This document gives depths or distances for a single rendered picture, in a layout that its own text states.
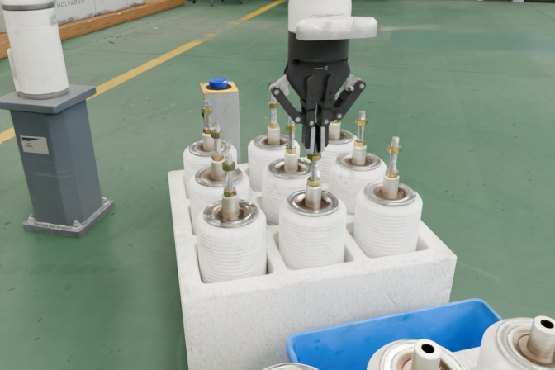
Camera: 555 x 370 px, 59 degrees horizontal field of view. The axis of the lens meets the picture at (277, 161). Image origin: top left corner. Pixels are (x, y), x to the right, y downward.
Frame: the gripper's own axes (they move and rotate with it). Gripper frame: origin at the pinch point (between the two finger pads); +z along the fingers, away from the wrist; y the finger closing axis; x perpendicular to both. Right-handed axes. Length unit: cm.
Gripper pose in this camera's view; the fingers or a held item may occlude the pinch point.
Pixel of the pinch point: (315, 137)
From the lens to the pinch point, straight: 65.7
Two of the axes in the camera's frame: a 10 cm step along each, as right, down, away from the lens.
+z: 0.0, 9.1, 4.2
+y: -9.7, 1.0, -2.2
